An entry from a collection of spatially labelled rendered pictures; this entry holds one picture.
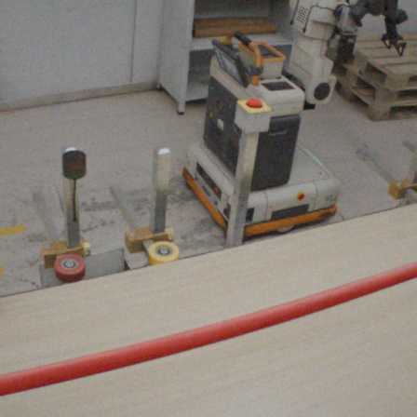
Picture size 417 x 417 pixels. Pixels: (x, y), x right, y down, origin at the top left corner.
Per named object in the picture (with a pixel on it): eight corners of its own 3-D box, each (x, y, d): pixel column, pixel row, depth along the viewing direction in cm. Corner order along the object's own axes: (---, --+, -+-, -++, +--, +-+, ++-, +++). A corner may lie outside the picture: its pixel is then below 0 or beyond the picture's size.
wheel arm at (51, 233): (32, 201, 184) (31, 190, 182) (42, 199, 186) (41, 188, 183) (67, 294, 153) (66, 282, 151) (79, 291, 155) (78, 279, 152)
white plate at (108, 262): (41, 289, 171) (37, 263, 165) (123, 272, 181) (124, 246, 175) (41, 290, 170) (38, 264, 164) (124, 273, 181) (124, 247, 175)
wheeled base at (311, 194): (229, 245, 304) (235, 203, 290) (179, 178, 349) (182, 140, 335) (337, 220, 331) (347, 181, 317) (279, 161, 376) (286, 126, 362)
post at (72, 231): (68, 288, 173) (60, 143, 146) (79, 285, 175) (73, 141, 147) (72, 295, 171) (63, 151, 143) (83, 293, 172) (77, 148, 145)
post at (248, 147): (221, 250, 194) (239, 124, 168) (235, 248, 196) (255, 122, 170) (228, 260, 191) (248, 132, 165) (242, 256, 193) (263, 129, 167)
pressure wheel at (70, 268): (54, 288, 158) (50, 255, 152) (81, 282, 161) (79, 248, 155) (61, 307, 153) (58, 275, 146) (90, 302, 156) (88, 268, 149)
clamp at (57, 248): (41, 258, 164) (39, 244, 161) (86, 248, 169) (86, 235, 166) (46, 271, 160) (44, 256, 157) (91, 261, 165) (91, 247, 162)
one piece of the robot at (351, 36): (330, 65, 290) (337, 25, 277) (300, 45, 309) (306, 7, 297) (355, 63, 296) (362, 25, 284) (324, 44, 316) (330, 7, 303)
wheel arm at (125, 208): (109, 195, 193) (109, 183, 191) (118, 193, 195) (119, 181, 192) (159, 283, 162) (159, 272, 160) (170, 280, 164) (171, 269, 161)
